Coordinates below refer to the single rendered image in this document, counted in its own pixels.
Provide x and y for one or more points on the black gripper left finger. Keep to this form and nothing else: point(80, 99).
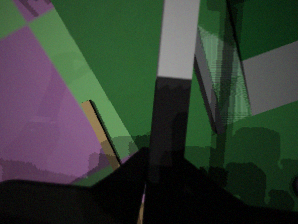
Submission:
point(116, 199)

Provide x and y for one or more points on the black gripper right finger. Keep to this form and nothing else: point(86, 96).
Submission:
point(203, 201)

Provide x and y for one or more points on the green flat mat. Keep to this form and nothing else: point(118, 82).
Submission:
point(255, 159)

